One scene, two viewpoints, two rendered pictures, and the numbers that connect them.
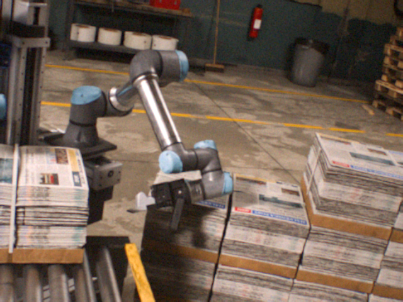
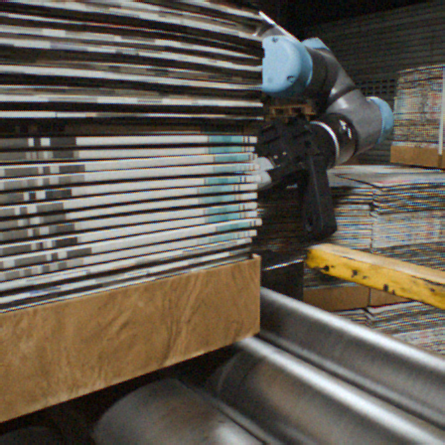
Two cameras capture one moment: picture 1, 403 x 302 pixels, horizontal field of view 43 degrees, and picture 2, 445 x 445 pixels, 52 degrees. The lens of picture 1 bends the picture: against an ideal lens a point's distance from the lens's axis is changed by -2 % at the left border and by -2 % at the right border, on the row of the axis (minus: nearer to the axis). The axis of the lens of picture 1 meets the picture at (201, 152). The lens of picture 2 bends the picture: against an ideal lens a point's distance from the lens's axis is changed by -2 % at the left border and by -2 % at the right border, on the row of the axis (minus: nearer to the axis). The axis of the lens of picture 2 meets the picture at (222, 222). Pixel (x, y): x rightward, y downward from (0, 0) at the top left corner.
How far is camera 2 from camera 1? 123 cm
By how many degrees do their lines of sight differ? 18
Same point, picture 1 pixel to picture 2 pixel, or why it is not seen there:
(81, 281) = (354, 416)
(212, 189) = (367, 123)
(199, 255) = (334, 299)
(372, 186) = not seen: outside the picture
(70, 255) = (210, 305)
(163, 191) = (279, 142)
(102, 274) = (370, 353)
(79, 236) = (233, 188)
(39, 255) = (41, 354)
